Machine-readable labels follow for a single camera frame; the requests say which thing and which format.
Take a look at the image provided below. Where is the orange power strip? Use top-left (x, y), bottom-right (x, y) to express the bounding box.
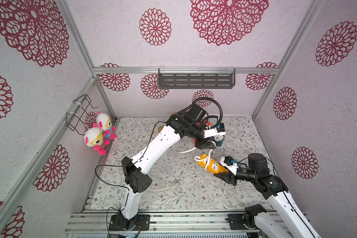
top-left (194, 154), bottom-right (228, 174)

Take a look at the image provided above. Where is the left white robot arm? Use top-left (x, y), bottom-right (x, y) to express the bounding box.
top-left (109, 97), bottom-right (226, 231)

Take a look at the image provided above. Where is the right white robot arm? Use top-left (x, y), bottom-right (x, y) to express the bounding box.
top-left (214, 153), bottom-right (320, 238)

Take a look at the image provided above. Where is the teal alarm clock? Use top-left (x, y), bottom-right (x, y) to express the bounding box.
top-left (214, 135), bottom-right (225, 147)

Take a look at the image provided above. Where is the red shark plush toy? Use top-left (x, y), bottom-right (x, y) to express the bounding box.
top-left (196, 118), bottom-right (211, 127)

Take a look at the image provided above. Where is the brown gingerbread plush toy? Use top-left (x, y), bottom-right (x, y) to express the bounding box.
top-left (158, 113), bottom-right (180, 133)

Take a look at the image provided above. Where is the pink white plush doll rear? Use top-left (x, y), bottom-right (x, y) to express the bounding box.
top-left (93, 112), bottom-right (117, 140)

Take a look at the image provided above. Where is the pink white plush doll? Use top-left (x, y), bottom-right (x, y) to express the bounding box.
top-left (84, 128), bottom-right (110, 155)
top-left (93, 112), bottom-right (117, 140)

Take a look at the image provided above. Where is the pink white plush doll front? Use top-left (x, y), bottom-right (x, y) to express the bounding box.
top-left (84, 128), bottom-right (110, 155)

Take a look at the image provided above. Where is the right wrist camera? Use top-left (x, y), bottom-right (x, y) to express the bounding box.
top-left (220, 156), bottom-right (239, 176)

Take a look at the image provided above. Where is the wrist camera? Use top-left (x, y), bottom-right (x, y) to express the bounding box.
top-left (220, 156), bottom-right (239, 176)
top-left (204, 123), bottom-right (226, 138)

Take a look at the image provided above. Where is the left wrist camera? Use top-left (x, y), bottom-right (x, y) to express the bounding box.
top-left (204, 123), bottom-right (226, 138)

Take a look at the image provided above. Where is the grey wall shelf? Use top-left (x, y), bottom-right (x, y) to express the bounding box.
top-left (158, 68), bottom-right (236, 89)

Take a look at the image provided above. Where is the black wire basket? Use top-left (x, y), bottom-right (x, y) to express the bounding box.
top-left (65, 94), bottom-right (98, 135)

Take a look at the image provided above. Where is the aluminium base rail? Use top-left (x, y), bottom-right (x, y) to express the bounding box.
top-left (64, 209), bottom-right (262, 235)

